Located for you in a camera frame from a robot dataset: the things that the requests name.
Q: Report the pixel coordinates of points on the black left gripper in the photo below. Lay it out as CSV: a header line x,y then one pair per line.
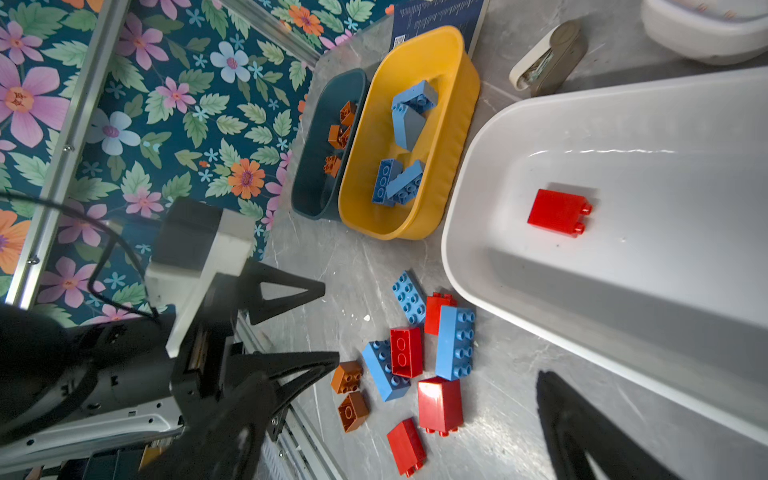
x,y
212,363

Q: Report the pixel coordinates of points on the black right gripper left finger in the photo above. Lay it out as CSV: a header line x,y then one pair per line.
x,y
227,444

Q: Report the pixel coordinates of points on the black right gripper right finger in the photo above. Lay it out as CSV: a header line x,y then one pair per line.
x,y
578,436

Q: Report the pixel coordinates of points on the brown lego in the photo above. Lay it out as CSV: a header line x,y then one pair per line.
x,y
332,166
338,136
353,411
347,114
347,377

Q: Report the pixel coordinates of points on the red lego bottom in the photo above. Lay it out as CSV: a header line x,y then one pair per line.
x,y
407,449

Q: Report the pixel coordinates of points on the red lego small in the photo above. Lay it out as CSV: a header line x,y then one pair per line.
x,y
560,212

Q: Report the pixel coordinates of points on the light blue square lego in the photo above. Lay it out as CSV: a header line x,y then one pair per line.
x,y
407,125

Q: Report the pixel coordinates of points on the light blue long lego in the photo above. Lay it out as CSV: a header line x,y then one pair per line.
x,y
421,97

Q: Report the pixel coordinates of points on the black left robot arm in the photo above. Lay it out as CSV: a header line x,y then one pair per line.
x,y
51,374

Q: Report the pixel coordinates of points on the teal plastic bin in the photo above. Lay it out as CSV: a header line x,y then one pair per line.
x,y
315,195

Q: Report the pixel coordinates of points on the white plastic bin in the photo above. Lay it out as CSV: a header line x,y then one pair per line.
x,y
667,286

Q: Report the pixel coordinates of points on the yellow plastic bin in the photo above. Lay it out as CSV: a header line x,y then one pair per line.
x,y
440,58

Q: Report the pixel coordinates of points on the dark blue card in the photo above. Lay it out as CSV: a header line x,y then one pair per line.
x,y
413,18

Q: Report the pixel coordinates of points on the small grey clip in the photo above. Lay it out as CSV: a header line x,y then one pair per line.
x,y
545,68

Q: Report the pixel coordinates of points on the white round device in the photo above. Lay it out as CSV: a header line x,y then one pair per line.
x,y
710,32

